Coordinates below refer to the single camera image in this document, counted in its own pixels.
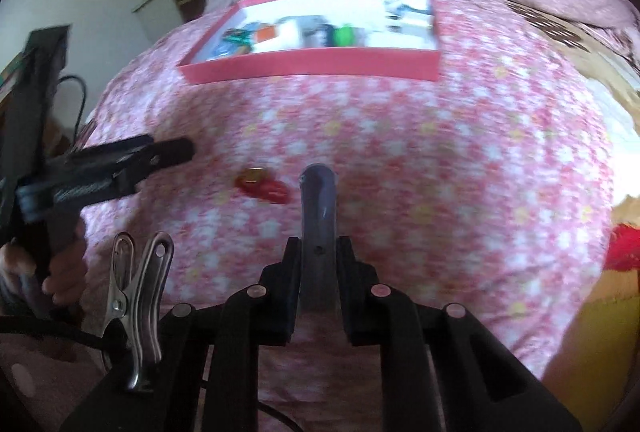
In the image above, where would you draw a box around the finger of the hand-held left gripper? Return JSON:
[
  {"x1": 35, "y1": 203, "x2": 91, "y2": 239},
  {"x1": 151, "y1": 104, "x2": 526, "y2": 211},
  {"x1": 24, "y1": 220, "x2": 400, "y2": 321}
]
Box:
[{"x1": 50, "y1": 135, "x2": 196, "y2": 209}]

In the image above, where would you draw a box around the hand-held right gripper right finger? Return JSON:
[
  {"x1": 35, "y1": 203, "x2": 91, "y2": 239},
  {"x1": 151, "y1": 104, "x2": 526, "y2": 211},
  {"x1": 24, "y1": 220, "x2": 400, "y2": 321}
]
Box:
[{"x1": 336, "y1": 235, "x2": 583, "y2": 432}]

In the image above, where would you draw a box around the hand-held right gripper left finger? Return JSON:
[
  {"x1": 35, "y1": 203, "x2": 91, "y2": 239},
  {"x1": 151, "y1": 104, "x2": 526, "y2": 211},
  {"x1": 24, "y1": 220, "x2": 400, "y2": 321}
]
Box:
[{"x1": 60, "y1": 236, "x2": 304, "y2": 432}]

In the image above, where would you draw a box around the grey cylindrical object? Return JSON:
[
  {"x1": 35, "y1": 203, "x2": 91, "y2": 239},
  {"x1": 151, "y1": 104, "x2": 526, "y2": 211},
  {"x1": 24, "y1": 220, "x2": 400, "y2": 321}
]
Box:
[{"x1": 298, "y1": 163, "x2": 339, "y2": 314}]

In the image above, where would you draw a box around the pink cardboard box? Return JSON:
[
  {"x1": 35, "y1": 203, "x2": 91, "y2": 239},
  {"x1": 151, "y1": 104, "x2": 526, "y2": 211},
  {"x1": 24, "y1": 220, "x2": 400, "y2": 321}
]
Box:
[{"x1": 179, "y1": 0, "x2": 442, "y2": 86}]

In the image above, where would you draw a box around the person's left hand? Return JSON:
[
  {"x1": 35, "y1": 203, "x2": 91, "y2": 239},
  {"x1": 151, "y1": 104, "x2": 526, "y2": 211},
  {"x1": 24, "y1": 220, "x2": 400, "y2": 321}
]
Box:
[{"x1": 0, "y1": 219, "x2": 89, "y2": 308}]

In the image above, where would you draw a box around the stack of books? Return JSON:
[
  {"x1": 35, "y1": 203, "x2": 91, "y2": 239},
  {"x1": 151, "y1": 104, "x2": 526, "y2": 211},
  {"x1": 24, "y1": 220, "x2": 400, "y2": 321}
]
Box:
[{"x1": 0, "y1": 52, "x2": 27, "y2": 104}]

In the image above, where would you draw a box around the steel spring clamp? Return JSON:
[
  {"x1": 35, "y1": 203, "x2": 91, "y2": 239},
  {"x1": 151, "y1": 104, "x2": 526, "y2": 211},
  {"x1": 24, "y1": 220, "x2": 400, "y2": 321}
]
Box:
[{"x1": 102, "y1": 232, "x2": 175, "y2": 393}]

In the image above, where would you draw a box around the pink floral bedsheet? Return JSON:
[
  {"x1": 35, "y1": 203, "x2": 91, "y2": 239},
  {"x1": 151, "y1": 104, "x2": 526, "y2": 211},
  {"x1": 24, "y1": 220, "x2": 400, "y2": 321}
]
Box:
[{"x1": 82, "y1": 0, "x2": 617, "y2": 432}]

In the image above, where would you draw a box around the black and white figure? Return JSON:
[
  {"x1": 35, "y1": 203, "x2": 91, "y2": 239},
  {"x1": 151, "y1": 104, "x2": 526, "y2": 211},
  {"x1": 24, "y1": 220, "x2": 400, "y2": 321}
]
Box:
[{"x1": 382, "y1": 0, "x2": 434, "y2": 34}]

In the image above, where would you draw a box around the beige cartoon blanket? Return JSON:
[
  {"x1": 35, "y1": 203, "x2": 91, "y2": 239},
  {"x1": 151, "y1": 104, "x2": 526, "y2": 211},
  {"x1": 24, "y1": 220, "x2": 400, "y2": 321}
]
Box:
[{"x1": 500, "y1": 0, "x2": 640, "y2": 432}]

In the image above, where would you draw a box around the thin black cable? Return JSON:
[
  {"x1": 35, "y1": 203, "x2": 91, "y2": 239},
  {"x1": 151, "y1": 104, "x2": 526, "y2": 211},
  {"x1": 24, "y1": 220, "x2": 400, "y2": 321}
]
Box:
[{"x1": 54, "y1": 75, "x2": 89, "y2": 149}]

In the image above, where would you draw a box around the thick black cable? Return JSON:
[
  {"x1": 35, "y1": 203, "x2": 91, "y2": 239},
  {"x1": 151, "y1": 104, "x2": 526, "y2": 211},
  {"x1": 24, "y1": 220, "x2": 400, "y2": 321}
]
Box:
[{"x1": 0, "y1": 316, "x2": 110, "y2": 365}]

